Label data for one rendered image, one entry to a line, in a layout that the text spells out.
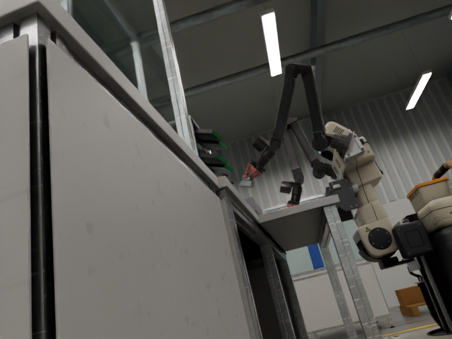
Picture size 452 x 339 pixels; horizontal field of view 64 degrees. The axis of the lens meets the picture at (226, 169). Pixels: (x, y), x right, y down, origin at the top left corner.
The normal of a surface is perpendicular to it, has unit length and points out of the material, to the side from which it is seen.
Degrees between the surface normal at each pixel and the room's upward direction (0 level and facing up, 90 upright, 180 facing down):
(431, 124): 90
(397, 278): 90
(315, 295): 90
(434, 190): 92
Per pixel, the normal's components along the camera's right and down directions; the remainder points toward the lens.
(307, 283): -0.21, -0.33
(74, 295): 0.94, -0.29
